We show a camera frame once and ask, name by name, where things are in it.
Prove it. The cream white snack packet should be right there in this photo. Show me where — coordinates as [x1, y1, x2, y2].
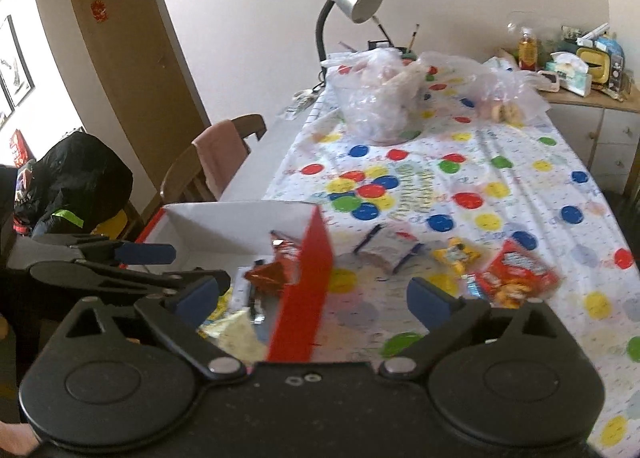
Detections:
[201, 308, 268, 365]

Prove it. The red white cardboard box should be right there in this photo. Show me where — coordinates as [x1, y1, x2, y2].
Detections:
[139, 200, 333, 365]

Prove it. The small yellow snack packet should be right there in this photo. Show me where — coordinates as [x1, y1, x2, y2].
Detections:
[432, 237, 483, 276]

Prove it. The brown foil chip bag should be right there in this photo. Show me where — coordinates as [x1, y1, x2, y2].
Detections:
[244, 262, 288, 298]

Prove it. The white blue biscuit packet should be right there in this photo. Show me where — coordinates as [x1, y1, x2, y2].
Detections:
[354, 224, 423, 275]

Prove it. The red chip packet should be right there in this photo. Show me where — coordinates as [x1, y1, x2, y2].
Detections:
[270, 230, 302, 285]

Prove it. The black jacket on chair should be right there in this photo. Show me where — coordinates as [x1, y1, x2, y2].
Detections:
[14, 131, 134, 237]

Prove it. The wooden chair with pink cloth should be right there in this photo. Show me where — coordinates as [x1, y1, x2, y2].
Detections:
[160, 114, 267, 204]

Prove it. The balloon pattern tablecloth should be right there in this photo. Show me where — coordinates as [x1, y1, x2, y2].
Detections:
[219, 49, 640, 456]

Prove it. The pink cloth on chair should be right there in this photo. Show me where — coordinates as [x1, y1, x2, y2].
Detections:
[192, 120, 250, 199]

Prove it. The wooden door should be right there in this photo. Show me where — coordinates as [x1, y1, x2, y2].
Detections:
[71, 0, 205, 187]

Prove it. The wooden chair right side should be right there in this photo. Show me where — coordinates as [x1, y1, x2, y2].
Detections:
[603, 190, 640, 261]

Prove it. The clear plastic bag with cookies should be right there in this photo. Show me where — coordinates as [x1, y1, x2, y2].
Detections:
[418, 52, 550, 126]

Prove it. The clear plastic bag large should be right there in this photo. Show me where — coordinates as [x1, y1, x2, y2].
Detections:
[321, 48, 431, 145]

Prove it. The white drawer cabinet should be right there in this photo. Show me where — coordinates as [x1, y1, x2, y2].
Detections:
[541, 88, 639, 195]

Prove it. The tissue box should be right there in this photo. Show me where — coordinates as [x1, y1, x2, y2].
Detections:
[546, 52, 592, 97]

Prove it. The orange liquid bottle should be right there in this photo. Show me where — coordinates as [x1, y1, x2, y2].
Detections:
[518, 27, 538, 71]

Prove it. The glass bowl on cabinet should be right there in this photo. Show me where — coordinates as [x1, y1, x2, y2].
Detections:
[506, 10, 560, 68]

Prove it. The yellow device on cabinet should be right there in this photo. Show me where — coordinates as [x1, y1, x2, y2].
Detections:
[576, 48, 625, 91]

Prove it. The framed wall picture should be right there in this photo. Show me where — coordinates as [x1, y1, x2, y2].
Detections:
[0, 15, 34, 110]

